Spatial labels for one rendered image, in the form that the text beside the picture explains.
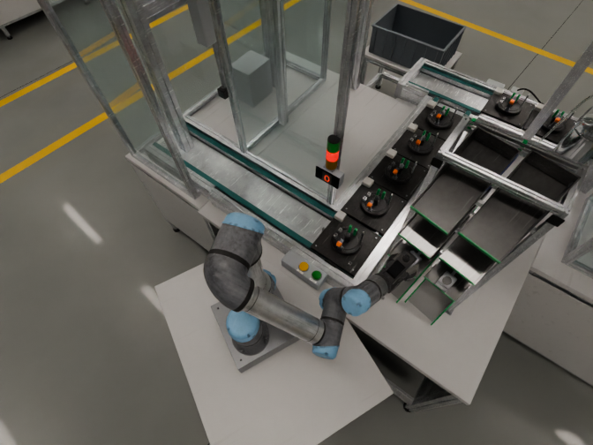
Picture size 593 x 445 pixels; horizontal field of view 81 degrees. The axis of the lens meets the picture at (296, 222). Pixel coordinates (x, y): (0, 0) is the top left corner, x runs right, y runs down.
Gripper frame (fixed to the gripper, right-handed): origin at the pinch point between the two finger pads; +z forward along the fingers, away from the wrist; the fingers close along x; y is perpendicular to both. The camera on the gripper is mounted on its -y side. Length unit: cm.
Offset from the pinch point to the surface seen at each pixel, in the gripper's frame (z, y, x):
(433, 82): 132, -22, -79
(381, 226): 29.8, 18.9, -23.5
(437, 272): 7.5, 1.9, 8.8
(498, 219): -2.6, -31.4, 10.4
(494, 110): 129, -28, -36
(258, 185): 7, 38, -84
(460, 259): 0.5, -12.4, 11.0
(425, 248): -3.5, -9.3, 1.4
